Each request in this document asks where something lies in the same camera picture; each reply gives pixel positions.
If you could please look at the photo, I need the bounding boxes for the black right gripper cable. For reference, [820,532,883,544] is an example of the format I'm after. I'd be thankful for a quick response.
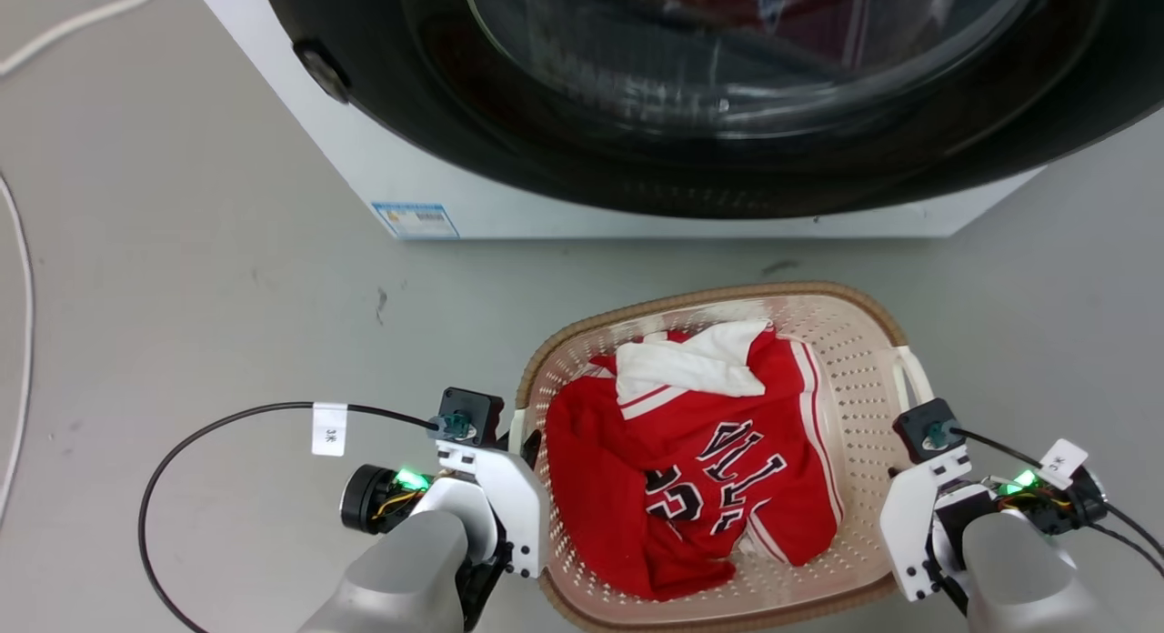
[946,427,1164,579]

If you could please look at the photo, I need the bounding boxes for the white cloth garment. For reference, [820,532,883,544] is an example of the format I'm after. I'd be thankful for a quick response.
[616,320,774,407]

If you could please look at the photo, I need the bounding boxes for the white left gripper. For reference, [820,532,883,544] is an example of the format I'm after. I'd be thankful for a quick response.
[435,429,550,580]

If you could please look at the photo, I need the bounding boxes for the red basketball jersey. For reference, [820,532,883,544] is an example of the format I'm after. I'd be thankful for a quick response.
[546,328,845,602]

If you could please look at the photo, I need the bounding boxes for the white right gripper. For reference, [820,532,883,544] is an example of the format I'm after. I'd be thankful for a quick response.
[879,446,994,604]

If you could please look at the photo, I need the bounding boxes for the white washing machine body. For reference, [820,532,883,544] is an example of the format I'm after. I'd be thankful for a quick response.
[186,0,1047,241]

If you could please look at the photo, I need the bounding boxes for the blue energy label sticker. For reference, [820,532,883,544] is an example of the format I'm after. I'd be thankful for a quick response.
[371,202,460,241]

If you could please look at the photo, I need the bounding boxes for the black round door button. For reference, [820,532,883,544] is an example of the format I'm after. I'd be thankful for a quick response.
[292,39,352,105]

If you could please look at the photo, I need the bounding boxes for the beige perforated laundry basket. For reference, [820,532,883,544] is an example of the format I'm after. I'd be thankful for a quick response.
[509,282,938,633]

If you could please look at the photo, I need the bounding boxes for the white left cable tag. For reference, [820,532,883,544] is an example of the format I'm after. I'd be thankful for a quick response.
[311,401,349,458]

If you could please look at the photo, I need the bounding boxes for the black round washing machine door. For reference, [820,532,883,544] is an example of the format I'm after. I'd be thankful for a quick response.
[261,0,1164,221]

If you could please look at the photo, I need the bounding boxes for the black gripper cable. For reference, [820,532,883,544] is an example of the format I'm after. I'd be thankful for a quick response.
[946,427,1164,579]
[138,401,443,633]

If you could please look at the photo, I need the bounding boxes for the white right cable tag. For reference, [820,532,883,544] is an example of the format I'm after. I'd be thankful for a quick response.
[1039,438,1090,489]

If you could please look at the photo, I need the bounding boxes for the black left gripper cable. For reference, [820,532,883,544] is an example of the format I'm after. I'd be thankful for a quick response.
[138,401,443,633]

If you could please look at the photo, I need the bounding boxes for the white floor cable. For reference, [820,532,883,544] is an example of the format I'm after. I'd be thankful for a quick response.
[0,0,171,77]
[0,173,37,527]

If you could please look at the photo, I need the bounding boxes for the white cable tag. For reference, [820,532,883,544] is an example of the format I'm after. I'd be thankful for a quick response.
[311,401,349,458]
[1039,438,1090,489]

